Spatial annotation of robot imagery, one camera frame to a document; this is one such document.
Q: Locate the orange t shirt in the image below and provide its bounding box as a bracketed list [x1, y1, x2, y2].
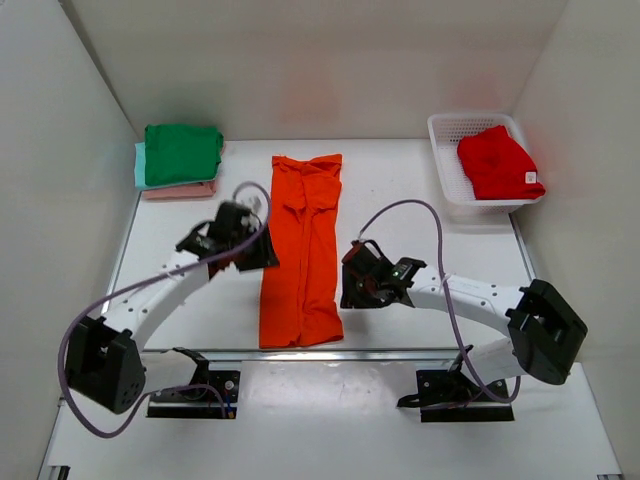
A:
[258, 154, 344, 349]

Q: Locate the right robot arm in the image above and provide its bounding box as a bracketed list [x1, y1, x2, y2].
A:
[340, 240, 588, 402]

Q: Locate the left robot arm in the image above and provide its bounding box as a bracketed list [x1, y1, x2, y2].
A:
[59, 201, 279, 414]

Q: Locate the pink folded t shirt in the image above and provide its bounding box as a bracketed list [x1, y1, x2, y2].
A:
[141, 142, 227, 202]

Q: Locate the green folded t shirt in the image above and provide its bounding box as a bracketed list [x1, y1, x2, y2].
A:
[144, 124, 224, 187]

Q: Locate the teal folded t shirt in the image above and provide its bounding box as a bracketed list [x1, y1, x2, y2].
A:
[133, 142, 202, 190]

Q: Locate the white plastic basket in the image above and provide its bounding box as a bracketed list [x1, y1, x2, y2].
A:
[427, 112, 541, 217]

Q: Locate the red t shirt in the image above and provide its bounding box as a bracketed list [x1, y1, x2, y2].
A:
[457, 125, 546, 200]

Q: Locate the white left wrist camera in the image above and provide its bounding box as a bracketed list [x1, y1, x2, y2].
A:
[241, 196, 262, 228]

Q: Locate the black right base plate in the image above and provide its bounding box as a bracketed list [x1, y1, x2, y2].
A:
[396, 370, 515, 423]

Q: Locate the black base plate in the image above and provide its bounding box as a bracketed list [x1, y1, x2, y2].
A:
[146, 362, 241, 420]
[396, 370, 515, 423]

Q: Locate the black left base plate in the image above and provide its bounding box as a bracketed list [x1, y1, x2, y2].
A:
[146, 362, 241, 420]

